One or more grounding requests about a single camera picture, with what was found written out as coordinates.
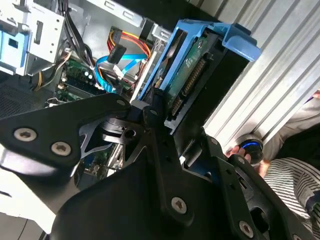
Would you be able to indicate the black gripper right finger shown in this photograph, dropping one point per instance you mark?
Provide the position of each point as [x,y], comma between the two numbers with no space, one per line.
[225,180]

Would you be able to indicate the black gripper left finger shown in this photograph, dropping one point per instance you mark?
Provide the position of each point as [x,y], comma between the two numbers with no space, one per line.
[50,130]

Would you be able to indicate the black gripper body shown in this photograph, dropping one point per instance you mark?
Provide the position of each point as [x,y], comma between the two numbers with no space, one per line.
[120,205]

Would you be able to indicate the hard disk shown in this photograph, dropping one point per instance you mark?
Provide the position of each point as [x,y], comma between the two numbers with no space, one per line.
[195,70]

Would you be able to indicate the person's hand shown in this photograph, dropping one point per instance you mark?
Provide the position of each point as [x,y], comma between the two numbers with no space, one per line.
[236,152]

